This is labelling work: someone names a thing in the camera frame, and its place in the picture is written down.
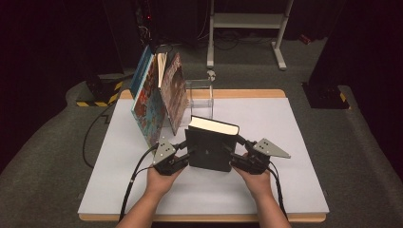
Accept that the black hardcover book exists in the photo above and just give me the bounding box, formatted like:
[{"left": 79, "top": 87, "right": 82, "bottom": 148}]
[{"left": 184, "top": 115, "right": 241, "bottom": 173}]

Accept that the person's left hand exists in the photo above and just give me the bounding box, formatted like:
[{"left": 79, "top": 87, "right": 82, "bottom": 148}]
[{"left": 144, "top": 165, "right": 185, "bottom": 198}]

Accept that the black yellow striped stand base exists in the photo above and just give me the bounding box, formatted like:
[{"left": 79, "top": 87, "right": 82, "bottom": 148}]
[
  {"left": 301, "top": 83, "right": 352, "bottom": 110},
  {"left": 75, "top": 74, "right": 125, "bottom": 108}
]

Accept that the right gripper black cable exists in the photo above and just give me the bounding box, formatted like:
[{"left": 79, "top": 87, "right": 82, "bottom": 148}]
[{"left": 266, "top": 166, "right": 290, "bottom": 221}]

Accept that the dark blue picture book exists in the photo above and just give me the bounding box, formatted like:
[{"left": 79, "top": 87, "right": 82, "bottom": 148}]
[{"left": 129, "top": 45, "right": 154, "bottom": 100}]

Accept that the small red object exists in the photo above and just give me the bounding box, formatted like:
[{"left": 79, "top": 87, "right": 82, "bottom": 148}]
[{"left": 298, "top": 33, "right": 313, "bottom": 46}]

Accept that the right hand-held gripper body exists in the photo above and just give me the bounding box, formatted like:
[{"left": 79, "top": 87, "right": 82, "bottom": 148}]
[{"left": 233, "top": 138, "right": 292, "bottom": 176}]

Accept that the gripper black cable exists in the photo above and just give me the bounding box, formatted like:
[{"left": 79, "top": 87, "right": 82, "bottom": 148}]
[
  {"left": 266, "top": 166, "right": 290, "bottom": 221},
  {"left": 118, "top": 142, "right": 160, "bottom": 223}
]

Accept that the clear acrylic book rack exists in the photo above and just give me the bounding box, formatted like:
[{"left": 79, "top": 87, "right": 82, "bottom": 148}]
[{"left": 180, "top": 79, "right": 215, "bottom": 127}]

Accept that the white metal stand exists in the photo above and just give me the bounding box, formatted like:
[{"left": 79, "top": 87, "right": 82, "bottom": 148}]
[{"left": 206, "top": 0, "right": 295, "bottom": 71}]

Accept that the black floor cable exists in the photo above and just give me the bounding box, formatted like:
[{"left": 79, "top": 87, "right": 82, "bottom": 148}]
[{"left": 82, "top": 104, "right": 112, "bottom": 169}]

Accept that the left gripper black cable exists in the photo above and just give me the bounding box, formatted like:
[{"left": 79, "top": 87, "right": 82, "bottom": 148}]
[{"left": 118, "top": 142, "right": 160, "bottom": 223}]

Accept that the sky and grass picture book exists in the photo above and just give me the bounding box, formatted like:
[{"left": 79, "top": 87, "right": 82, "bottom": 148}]
[{"left": 130, "top": 54, "right": 169, "bottom": 149}]

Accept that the dark equipment with wires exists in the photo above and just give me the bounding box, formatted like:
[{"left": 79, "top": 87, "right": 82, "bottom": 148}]
[{"left": 132, "top": 0, "right": 167, "bottom": 48}]

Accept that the purple paperback book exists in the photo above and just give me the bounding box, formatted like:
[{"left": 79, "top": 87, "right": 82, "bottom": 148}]
[{"left": 157, "top": 51, "right": 190, "bottom": 137}]

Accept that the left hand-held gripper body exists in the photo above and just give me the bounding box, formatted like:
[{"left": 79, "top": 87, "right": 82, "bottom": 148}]
[{"left": 152, "top": 136, "right": 188, "bottom": 177}]

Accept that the person's right hand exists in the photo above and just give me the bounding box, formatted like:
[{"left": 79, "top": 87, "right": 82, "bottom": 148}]
[{"left": 233, "top": 152, "right": 274, "bottom": 198}]

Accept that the white table mat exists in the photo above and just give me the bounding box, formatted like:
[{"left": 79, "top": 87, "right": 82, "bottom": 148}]
[{"left": 77, "top": 97, "right": 331, "bottom": 216}]

